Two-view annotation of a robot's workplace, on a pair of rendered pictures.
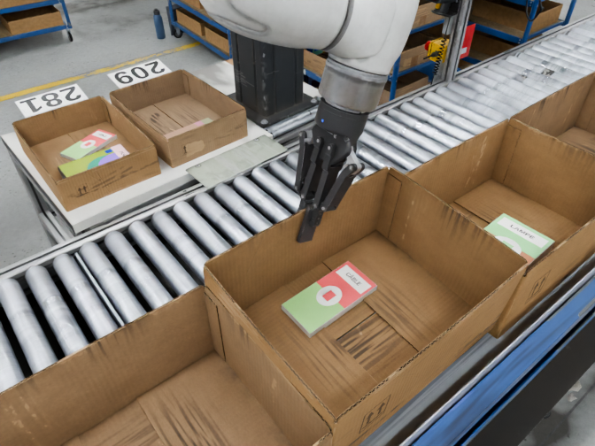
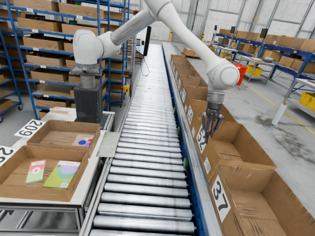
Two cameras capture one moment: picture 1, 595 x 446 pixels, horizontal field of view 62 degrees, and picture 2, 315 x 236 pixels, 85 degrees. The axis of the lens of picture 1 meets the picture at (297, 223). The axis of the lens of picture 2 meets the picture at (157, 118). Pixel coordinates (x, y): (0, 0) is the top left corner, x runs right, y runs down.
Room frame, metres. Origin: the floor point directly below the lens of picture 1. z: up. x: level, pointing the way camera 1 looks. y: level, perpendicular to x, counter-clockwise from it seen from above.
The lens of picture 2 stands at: (0.40, 0.83, 1.60)
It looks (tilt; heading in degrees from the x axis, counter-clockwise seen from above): 29 degrees down; 304
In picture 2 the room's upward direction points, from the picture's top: 8 degrees clockwise
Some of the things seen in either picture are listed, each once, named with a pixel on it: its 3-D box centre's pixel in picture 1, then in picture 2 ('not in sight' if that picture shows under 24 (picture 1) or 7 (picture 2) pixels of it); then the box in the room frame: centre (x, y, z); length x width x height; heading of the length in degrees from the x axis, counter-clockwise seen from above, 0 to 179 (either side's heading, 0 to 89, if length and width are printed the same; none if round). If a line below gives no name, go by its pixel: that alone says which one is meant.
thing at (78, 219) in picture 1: (181, 122); (63, 141); (1.50, 0.40, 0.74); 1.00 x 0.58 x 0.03; 131
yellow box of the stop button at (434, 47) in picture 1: (433, 52); (125, 89); (1.84, -0.52, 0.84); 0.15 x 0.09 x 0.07; 129
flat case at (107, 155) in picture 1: (99, 166); (63, 174); (1.16, 0.56, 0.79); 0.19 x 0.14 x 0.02; 129
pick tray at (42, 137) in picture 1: (85, 148); (44, 171); (1.24, 0.63, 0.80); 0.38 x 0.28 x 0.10; 39
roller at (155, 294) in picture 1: (156, 295); (146, 200); (0.74, 0.32, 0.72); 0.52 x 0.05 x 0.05; 39
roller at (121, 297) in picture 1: (129, 309); (145, 211); (0.70, 0.37, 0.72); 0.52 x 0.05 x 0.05; 39
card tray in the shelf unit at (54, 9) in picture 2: not in sight; (41, 4); (2.92, -0.17, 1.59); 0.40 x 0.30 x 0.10; 37
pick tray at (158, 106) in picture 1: (178, 113); (68, 137); (1.44, 0.39, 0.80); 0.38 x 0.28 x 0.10; 41
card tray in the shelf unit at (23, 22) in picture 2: not in sight; (43, 24); (2.92, -0.16, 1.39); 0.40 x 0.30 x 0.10; 36
